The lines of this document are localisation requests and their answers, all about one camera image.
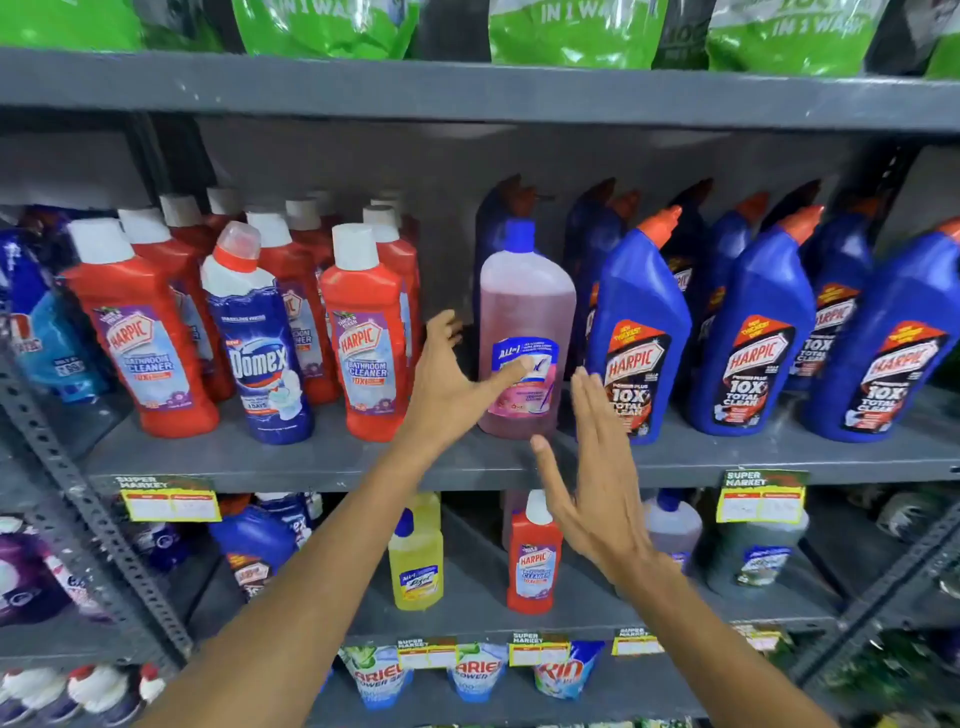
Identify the person's left hand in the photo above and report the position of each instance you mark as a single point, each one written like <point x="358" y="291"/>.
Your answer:
<point x="442" y="397"/>

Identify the light blue cleaner bottle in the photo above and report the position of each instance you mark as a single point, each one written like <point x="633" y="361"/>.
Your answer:
<point x="56" y="352"/>

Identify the yellow green shelf price label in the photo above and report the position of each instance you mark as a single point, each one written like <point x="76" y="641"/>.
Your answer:
<point x="427" y="654"/>
<point x="637" y="643"/>
<point x="171" y="502"/>
<point x="538" y="650"/>
<point x="761" y="499"/>
<point x="761" y="637"/>

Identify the purple detergent pouch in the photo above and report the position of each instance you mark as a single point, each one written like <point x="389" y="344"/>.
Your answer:
<point x="26" y="577"/>

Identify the blue toilet cleaner bottle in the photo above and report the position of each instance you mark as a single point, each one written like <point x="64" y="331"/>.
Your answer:
<point x="251" y="544"/>

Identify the blue red detergent packet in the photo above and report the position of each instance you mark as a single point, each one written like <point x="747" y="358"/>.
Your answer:
<point x="566" y="671"/>

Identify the person's right hand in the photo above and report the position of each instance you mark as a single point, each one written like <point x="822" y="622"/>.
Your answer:
<point x="604" y="510"/>

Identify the row of blue orange-capped bottles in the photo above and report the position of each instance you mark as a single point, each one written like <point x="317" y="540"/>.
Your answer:
<point x="757" y="337"/>

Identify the person's left thumb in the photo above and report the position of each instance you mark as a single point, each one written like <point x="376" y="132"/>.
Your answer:
<point x="508" y="374"/>

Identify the grey perforated metal upright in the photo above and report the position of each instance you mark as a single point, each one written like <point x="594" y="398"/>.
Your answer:
<point x="97" y="525"/>
<point x="885" y="577"/>

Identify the group of white red-capped bottles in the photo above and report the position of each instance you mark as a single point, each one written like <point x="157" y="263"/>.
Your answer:
<point x="82" y="694"/>

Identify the green detergent pouch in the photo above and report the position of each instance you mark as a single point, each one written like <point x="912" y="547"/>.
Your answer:
<point x="795" y="37"/>
<point x="945" y="56"/>
<point x="67" y="21"/>
<point x="577" y="34"/>
<point x="330" y="26"/>

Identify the white blue detergent packet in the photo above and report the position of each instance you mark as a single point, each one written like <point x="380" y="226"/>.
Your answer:
<point x="478" y="675"/>

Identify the person's left forearm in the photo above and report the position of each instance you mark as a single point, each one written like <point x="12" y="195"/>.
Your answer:
<point x="300" y="600"/>

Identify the lavender floor cleaner bottle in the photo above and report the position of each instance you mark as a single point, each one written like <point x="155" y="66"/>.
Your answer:
<point x="673" y="529"/>

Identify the person's right thumb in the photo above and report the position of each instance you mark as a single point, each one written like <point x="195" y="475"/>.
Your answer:
<point x="550" y="472"/>

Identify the white green detergent packet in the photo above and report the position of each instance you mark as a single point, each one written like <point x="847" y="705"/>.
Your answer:
<point x="375" y="679"/>

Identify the blue bottle with white neck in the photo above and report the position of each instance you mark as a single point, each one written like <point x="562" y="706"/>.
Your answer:
<point x="259" y="352"/>

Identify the dark green cleaner bottle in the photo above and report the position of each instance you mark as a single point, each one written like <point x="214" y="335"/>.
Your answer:
<point x="754" y="559"/>

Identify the person's right forearm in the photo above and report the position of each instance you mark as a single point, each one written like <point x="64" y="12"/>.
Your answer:
<point x="712" y="652"/>

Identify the row of red cleaner bottles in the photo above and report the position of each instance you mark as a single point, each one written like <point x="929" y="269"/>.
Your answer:
<point x="146" y="337"/>

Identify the small red cleaner bottle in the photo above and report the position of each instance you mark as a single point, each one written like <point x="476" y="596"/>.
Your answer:
<point x="534" y="562"/>

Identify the pink floor cleaner bottle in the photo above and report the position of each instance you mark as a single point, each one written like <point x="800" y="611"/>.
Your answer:
<point x="525" y="300"/>

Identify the grey metal shelving rack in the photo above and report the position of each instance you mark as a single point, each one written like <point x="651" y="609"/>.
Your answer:
<point x="450" y="90"/>

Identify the yellow floor cleaner bottle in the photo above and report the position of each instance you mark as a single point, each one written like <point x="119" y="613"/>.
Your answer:
<point x="416" y="562"/>

